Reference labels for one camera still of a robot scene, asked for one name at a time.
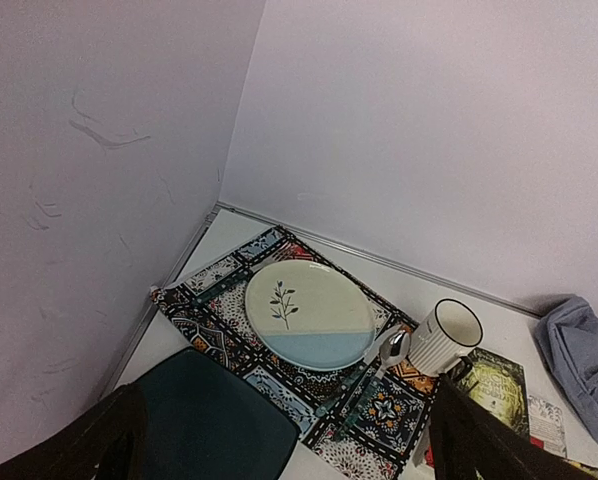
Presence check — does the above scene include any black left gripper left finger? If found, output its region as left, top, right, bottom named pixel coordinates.
left=0, top=383, right=147, bottom=479

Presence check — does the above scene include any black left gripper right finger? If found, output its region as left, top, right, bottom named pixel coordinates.
left=431, top=375, right=592, bottom=479

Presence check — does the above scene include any blue grey backpack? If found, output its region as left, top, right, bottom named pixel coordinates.
left=533, top=296, right=598, bottom=444

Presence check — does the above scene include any green Alice in Wonderland book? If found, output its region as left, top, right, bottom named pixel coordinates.
left=448, top=347, right=530, bottom=441

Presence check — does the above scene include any red floral book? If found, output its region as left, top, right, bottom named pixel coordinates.
left=421, top=394, right=598, bottom=480

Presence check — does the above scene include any white ribbed mug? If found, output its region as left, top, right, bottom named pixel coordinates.
left=407, top=299, right=484, bottom=377

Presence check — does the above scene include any silver spoon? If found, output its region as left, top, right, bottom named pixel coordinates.
left=315, top=326, right=411, bottom=418

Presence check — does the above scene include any patterned patchwork placemat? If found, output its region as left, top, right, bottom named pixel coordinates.
left=151, top=226, right=436, bottom=479

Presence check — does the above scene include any cream and blue plate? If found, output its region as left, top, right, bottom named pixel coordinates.
left=245, top=260, right=375, bottom=371

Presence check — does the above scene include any glass handled knife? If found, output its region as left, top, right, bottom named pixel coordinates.
left=339, top=368, right=385, bottom=435

